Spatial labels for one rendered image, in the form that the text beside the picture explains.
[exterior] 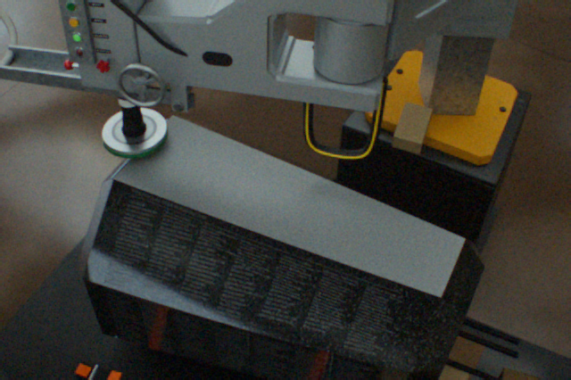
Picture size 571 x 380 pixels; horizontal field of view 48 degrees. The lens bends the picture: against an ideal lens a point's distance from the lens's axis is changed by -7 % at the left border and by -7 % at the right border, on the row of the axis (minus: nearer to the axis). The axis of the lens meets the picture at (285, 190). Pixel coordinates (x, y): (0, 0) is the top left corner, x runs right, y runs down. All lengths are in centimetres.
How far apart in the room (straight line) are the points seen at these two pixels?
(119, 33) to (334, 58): 57
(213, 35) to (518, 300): 185
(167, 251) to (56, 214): 127
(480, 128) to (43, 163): 215
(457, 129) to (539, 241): 99
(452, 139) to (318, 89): 77
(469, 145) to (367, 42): 83
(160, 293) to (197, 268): 15
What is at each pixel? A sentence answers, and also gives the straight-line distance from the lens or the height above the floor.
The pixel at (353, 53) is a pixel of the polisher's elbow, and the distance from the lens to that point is 173.
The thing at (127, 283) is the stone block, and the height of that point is 63.
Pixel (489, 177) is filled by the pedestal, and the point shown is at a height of 74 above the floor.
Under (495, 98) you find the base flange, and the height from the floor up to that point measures 78.
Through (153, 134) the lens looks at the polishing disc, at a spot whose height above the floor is 90.
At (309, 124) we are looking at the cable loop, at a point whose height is 104.
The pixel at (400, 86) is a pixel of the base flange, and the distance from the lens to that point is 261.
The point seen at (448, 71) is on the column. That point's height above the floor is 98.
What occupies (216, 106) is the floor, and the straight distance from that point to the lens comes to 369.
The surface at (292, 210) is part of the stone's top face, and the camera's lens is 203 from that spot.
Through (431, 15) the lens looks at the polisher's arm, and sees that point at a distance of 192.
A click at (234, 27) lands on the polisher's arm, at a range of 174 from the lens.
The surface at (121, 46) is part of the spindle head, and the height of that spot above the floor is 131.
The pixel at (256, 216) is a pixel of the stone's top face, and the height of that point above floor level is 84.
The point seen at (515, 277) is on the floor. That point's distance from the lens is 311.
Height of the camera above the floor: 236
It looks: 47 degrees down
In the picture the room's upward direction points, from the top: 2 degrees clockwise
